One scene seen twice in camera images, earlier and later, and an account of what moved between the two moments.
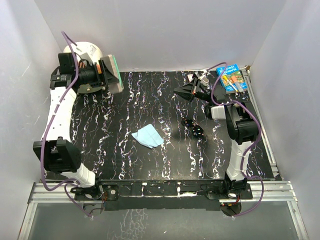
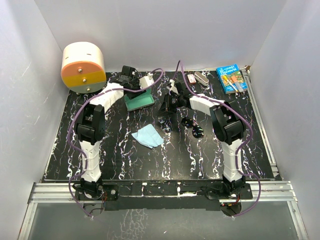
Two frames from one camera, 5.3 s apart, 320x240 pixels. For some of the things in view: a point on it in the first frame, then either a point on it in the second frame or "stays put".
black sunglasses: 197,130 stays put
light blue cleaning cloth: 149,136 stays put
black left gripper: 108,77 -> 130,96
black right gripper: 185,91 -> 169,110
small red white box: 190,77 stays put
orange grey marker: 238,84 stays put
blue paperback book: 231,75 stays put
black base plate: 154,194 stays put
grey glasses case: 111,64 -> 143,100
